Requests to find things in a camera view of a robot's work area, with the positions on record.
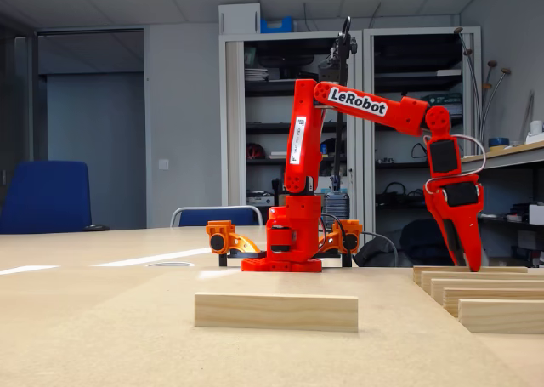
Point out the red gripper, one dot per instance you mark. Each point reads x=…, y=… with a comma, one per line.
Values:
x=461, y=195

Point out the wooden stick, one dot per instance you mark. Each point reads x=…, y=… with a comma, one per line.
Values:
x=501, y=316
x=489, y=275
x=501, y=269
x=276, y=312
x=497, y=294
x=489, y=283

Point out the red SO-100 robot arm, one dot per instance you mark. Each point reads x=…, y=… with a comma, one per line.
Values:
x=297, y=221

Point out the black office chair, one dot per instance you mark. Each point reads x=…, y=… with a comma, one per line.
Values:
x=421, y=242

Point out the white storage box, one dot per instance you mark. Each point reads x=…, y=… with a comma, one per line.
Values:
x=536, y=214

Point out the black bag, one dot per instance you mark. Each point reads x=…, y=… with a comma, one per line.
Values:
x=374, y=255

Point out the grey workbench with wooden top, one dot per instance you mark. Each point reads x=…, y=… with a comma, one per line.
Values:
x=510, y=157

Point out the blue tape roll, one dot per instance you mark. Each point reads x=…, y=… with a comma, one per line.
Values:
x=498, y=142

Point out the orange table clamp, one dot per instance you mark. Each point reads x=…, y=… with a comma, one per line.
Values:
x=231, y=240
x=353, y=226

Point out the metal coat stand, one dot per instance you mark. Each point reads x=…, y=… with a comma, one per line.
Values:
x=481, y=127

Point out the white roll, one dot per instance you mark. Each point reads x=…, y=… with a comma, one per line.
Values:
x=536, y=127

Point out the stack of books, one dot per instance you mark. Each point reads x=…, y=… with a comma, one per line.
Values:
x=452, y=100

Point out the black clamp-mounted stand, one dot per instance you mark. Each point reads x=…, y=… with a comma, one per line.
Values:
x=338, y=149

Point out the red item on shelf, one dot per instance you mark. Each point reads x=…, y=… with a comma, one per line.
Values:
x=255, y=151

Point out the brown MDF board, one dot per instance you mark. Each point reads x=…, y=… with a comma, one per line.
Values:
x=255, y=353

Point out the grey metal shelving cabinet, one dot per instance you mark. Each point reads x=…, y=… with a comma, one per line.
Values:
x=231, y=127

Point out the stack of papers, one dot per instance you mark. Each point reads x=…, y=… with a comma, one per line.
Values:
x=255, y=74

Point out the blue plastic box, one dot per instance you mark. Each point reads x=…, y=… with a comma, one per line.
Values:
x=276, y=26

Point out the black computer mouse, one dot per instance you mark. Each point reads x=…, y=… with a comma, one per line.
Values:
x=95, y=228

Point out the large blue office chair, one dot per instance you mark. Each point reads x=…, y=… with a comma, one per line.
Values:
x=47, y=195

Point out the blue chair with grey frame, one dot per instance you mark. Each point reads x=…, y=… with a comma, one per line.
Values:
x=212, y=217

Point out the white light switch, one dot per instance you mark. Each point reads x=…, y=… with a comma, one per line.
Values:
x=163, y=164

